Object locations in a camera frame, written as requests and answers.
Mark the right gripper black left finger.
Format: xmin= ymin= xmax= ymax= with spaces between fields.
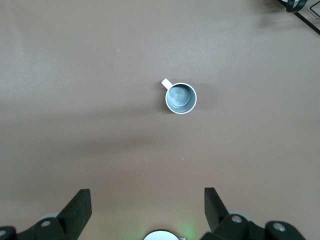
xmin=0 ymin=188 xmax=92 ymax=240

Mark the white mug with handle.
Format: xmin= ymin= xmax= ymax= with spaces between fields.
xmin=160 ymin=78 xmax=198 ymax=115

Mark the black wire rack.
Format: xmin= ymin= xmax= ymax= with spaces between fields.
xmin=276 ymin=0 xmax=320 ymax=36

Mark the brown table cover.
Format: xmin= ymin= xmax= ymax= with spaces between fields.
xmin=0 ymin=0 xmax=320 ymax=240

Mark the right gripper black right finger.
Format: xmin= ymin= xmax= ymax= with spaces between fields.
xmin=201 ymin=186 xmax=308 ymax=240

